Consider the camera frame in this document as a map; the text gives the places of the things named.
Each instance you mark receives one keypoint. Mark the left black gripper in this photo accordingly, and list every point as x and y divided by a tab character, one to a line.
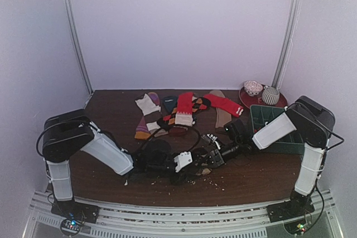
181	179

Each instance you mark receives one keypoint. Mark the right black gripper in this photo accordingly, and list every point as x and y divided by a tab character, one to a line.
218	157

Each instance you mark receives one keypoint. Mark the brown beige argyle sock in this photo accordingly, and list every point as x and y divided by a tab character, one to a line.
202	165

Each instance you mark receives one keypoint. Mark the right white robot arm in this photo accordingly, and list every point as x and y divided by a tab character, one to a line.
314	123

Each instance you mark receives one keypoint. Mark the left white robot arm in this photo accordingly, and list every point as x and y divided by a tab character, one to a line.
67	134

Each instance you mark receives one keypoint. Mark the purple orange striped sock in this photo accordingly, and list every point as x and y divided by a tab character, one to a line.
142	133

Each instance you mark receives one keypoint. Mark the tan brown sock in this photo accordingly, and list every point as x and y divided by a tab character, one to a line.
222	116

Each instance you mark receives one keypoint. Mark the red white zigzag sock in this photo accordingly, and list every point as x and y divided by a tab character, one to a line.
184	110

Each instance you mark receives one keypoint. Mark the white brown block sock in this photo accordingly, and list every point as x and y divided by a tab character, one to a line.
151	112

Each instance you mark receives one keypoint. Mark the orange brown argyle sock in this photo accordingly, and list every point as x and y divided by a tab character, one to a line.
198	105

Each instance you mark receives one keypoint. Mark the red sock white cuff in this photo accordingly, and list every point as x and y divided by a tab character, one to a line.
225	104

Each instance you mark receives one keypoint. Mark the dark blue sock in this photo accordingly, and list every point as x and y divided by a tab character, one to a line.
169	103

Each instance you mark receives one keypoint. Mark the white red patterned bowl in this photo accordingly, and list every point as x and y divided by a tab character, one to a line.
252	88

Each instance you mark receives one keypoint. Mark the green divided organizer tray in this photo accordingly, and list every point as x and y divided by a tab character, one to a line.
261	115

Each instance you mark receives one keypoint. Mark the grey striped cup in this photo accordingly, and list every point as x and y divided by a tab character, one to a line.
270	95

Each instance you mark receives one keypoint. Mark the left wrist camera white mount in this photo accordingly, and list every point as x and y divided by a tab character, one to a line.
182	160

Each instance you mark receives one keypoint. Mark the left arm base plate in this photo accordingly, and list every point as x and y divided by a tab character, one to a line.
76	211

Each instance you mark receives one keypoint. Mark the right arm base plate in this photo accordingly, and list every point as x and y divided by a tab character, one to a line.
287	210

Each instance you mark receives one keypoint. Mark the right aluminium frame post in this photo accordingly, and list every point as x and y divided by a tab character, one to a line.
286	45

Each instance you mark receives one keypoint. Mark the aluminium frame post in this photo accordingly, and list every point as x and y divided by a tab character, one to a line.
76	44
286	45

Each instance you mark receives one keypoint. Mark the left aluminium frame post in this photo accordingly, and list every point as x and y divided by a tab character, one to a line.
76	44

